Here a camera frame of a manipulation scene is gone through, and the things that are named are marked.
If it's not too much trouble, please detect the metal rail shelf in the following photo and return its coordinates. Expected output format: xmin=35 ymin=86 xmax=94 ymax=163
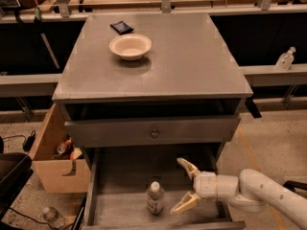
xmin=0 ymin=63 xmax=307 ymax=98

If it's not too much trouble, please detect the bottle in cardboard box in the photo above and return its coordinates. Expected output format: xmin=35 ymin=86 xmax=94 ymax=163
xmin=57 ymin=140 xmax=72 ymax=154

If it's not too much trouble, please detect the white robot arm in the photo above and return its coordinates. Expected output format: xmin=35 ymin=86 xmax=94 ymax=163
xmin=170 ymin=158 xmax=307 ymax=230

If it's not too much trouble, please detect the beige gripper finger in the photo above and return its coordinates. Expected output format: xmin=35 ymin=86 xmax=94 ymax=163
xmin=170 ymin=192 xmax=201 ymax=215
xmin=177 ymin=158 xmax=200 ymax=180

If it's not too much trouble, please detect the white paper bowl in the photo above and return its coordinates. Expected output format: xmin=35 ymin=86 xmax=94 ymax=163
xmin=109 ymin=34 xmax=152 ymax=61

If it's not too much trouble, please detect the dark blue snack packet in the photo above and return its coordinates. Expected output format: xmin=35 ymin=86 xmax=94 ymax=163
xmin=110 ymin=21 xmax=133 ymax=35

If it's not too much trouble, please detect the clear pump dispenser bottle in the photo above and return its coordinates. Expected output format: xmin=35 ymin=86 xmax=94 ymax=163
xmin=275 ymin=47 xmax=295 ymax=71

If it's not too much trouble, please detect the cardboard box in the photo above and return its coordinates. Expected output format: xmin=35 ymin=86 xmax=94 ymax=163
xmin=30 ymin=104 xmax=91 ymax=193

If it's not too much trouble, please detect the grey wooden cabinet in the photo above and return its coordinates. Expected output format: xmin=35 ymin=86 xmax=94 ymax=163
xmin=51 ymin=12 xmax=253 ymax=165

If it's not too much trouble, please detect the black chair base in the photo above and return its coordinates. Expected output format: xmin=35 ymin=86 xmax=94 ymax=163
xmin=284 ymin=180 xmax=307 ymax=192

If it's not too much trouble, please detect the grey open middle drawer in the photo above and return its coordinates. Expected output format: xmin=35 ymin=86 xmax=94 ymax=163
xmin=83 ymin=144 xmax=246 ymax=230

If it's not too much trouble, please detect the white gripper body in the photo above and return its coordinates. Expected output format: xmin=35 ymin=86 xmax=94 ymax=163
xmin=193 ymin=172 xmax=239 ymax=200

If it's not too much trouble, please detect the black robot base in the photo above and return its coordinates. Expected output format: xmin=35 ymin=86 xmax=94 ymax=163
xmin=0 ymin=137 xmax=33 ymax=219

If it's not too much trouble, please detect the grey top drawer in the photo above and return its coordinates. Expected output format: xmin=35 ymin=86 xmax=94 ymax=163
xmin=65 ymin=115 xmax=240 ymax=148

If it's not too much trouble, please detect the clear plastic water bottle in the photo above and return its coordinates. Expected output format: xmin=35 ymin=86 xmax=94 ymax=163
xmin=146 ymin=181 xmax=164 ymax=215

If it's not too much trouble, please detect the clear bottle on floor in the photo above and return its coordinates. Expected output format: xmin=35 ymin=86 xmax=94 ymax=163
xmin=42 ymin=207 xmax=65 ymax=229

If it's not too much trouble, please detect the black power adapter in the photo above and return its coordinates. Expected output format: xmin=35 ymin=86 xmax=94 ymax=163
xmin=22 ymin=130 xmax=35 ymax=152

